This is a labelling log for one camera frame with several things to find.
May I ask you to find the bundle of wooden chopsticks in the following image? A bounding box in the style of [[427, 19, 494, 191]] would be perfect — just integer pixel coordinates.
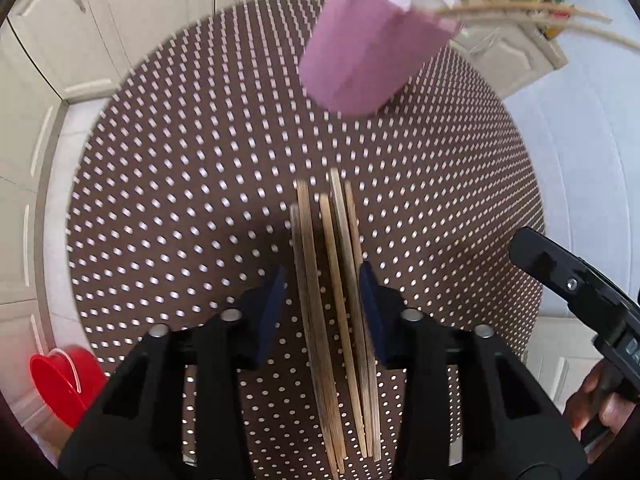
[[289, 168, 383, 480]]

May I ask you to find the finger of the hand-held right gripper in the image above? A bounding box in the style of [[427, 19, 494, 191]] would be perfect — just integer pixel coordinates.
[[509, 227, 614, 322]]

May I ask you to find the red heart-shaped plastic bin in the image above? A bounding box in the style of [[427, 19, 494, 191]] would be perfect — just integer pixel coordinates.
[[28, 345, 109, 431]]

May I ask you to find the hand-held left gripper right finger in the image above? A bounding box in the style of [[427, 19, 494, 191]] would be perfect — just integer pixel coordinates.
[[358, 260, 589, 480]]

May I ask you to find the pink cup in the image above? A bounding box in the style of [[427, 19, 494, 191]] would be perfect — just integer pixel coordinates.
[[298, 0, 464, 118]]

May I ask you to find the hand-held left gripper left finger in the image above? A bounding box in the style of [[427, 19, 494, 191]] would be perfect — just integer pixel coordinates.
[[59, 265, 288, 480]]

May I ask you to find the person's right hand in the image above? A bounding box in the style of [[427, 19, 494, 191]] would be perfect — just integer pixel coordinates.
[[564, 361, 633, 464]]

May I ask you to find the single wooden chopstick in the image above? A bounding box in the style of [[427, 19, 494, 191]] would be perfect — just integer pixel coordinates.
[[434, 1, 613, 23], [465, 9, 591, 23], [457, 16, 640, 52]]

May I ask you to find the brown polka-dot tablecloth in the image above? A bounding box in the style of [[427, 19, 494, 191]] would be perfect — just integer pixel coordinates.
[[65, 0, 547, 480]]

